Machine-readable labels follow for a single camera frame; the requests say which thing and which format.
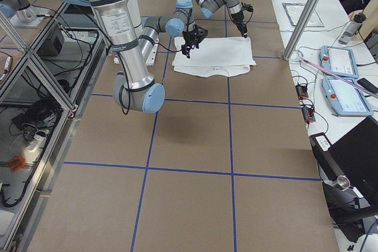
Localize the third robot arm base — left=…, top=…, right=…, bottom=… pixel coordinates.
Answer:
left=1, top=0, right=50, bottom=28

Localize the lower blue teach pendant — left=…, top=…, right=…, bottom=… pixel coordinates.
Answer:
left=321, top=77, right=374, bottom=117

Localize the grey framed tray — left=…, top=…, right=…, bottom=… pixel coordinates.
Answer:
left=282, top=2, right=325, bottom=28

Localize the upper orange black usb hub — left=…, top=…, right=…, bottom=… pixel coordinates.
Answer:
left=295, top=84, right=308, bottom=100

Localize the black smartphone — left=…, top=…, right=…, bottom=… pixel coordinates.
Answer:
left=357, top=78, right=378, bottom=94

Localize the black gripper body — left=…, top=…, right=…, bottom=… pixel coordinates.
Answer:
left=183, top=26, right=208, bottom=46
left=230, top=2, right=253, bottom=26

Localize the black laptop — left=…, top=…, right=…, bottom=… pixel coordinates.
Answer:
left=309, top=116, right=377, bottom=205

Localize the upper blue teach pendant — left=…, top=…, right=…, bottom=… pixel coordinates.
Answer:
left=320, top=45, right=359, bottom=78

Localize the orange plastic part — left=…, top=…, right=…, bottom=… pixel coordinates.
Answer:
left=7, top=155, right=26, bottom=172

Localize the white power strip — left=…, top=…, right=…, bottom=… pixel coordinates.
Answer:
left=23, top=131, right=47, bottom=155

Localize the blue teach pendant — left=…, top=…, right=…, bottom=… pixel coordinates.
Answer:
left=321, top=77, right=374, bottom=117
left=320, top=45, right=359, bottom=78

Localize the clear water bottle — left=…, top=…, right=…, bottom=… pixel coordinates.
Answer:
left=338, top=12, right=366, bottom=45

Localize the silver metal cup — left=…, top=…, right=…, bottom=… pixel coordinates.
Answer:
left=335, top=175, right=351, bottom=191

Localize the black box under table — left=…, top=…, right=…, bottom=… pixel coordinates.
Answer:
left=37, top=26, right=64, bottom=57

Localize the aluminium frame post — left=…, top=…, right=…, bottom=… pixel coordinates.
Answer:
left=282, top=0, right=319, bottom=61

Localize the white long-sleeve printed shirt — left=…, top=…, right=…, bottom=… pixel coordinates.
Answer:
left=172, top=37, right=256, bottom=77

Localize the black monitor stand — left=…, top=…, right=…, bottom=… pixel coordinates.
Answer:
left=322, top=179, right=377, bottom=243

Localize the pink rod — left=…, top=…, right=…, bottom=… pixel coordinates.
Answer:
left=299, top=56, right=378, bottom=99

